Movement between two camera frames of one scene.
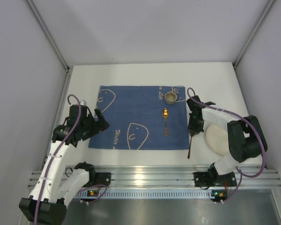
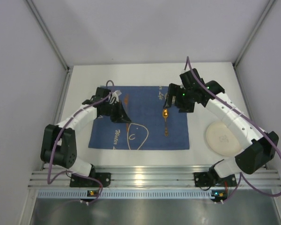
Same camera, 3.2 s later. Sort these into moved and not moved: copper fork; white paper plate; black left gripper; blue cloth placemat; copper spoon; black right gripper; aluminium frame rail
Moved: black left gripper; black right gripper; copper fork
Not moved: blue cloth placemat; copper spoon; white paper plate; aluminium frame rail
